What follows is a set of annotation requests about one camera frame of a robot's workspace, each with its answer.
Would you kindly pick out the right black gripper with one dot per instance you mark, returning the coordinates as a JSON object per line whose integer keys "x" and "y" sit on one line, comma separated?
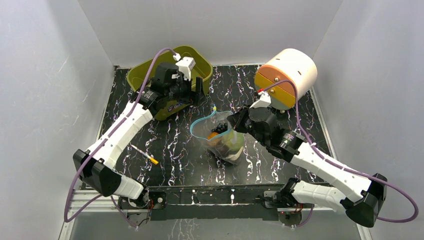
{"x": 237, "y": 119}

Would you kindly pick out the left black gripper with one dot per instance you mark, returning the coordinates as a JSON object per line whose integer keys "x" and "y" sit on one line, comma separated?
{"x": 193, "y": 98}

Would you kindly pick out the green cabbage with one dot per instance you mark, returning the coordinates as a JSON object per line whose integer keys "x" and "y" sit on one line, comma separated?
{"x": 232, "y": 142}

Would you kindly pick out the clear zip top bag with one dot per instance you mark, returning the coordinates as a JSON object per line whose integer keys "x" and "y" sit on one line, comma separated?
{"x": 201, "y": 129}

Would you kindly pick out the white mushroom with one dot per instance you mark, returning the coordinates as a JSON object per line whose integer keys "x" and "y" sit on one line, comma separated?
{"x": 234, "y": 158}

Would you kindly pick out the orange fruit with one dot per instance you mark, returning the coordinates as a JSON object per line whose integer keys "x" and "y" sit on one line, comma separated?
{"x": 213, "y": 139}

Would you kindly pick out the black grape bunch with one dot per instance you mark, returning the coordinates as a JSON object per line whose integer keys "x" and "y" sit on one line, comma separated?
{"x": 220, "y": 128}

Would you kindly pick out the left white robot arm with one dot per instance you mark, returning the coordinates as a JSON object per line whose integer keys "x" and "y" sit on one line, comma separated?
{"x": 96, "y": 165}

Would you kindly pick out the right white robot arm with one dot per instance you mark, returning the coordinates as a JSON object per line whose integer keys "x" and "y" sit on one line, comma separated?
{"x": 360, "y": 198}

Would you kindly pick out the round drawer cabinet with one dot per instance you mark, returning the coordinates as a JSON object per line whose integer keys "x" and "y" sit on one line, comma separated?
{"x": 292, "y": 65}

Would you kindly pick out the yellow capped marker pen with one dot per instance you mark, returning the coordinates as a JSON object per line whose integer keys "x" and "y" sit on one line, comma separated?
{"x": 147, "y": 156}

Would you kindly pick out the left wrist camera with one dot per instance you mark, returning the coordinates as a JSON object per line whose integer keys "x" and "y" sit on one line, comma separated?
{"x": 185, "y": 65}

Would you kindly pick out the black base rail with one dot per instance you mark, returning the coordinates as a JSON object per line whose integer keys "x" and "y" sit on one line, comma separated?
{"x": 240, "y": 201}

